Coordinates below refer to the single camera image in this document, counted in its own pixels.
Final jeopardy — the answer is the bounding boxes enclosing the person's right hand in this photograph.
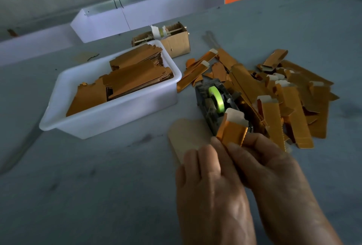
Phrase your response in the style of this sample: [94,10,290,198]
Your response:
[226,133,334,245]

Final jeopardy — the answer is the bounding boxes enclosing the person's left hand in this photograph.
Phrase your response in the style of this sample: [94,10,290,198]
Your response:
[175,137,256,245]

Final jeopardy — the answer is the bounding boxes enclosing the pile of beige blanks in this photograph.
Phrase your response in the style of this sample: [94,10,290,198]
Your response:
[168,119,215,164]

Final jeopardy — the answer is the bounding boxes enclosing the gold box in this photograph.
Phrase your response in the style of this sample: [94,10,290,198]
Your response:
[216,113,250,148]

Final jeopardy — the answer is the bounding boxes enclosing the pile of gold boxes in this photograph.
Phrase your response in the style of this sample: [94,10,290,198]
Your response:
[176,48,340,152]

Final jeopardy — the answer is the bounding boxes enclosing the gold cartons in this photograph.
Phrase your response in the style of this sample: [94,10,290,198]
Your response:
[66,44,174,117]

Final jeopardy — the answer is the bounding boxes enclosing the black tape dispenser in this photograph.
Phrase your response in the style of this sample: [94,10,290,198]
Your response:
[196,79,252,135]

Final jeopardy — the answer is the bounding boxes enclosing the green tape roll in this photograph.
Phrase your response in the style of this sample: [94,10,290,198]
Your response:
[207,86,225,114]

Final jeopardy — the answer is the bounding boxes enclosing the white plastic bin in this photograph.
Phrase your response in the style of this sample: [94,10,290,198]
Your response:
[39,40,183,140]

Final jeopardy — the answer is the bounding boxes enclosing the small cardboard box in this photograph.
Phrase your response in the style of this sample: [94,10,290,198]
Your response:
[132,22,191,59]

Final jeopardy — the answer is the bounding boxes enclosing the long white tray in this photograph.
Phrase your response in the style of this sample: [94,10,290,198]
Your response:
[70,0,226,43]
[0,24,80,66]

